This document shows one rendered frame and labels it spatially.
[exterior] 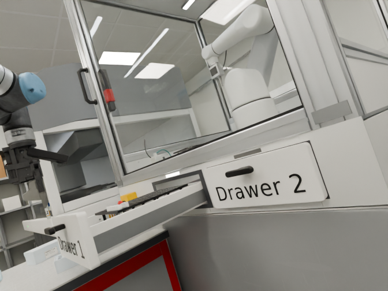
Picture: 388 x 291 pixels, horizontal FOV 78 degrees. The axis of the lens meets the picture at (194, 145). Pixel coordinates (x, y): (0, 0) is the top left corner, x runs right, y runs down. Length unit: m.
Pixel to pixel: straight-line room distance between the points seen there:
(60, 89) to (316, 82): 1.42
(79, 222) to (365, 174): 0.51
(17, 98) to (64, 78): 0.93
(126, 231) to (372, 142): 0.50
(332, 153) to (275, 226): 0.21
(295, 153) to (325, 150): 0.05
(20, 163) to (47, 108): 0.74
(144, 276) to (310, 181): 0.61
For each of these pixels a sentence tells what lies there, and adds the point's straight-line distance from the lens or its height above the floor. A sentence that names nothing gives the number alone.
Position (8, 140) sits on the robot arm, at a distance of 0.91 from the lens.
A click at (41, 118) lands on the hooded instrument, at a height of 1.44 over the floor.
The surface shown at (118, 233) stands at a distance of 0.57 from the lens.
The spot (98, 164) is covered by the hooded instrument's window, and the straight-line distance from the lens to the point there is 1.57.
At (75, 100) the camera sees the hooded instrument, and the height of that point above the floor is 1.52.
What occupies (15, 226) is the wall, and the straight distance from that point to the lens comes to 4.84.
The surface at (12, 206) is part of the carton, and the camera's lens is 4.46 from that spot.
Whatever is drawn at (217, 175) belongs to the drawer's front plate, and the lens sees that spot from 0.62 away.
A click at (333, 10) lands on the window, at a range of 0.65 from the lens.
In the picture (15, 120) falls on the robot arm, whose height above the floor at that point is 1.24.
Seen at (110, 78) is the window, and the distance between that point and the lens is 1.12.
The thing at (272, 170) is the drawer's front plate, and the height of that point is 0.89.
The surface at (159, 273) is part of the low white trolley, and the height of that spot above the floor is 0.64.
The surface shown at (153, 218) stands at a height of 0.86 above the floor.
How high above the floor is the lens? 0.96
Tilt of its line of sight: 4 degrees up
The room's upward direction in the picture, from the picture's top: 18 degrees counter-clockwise
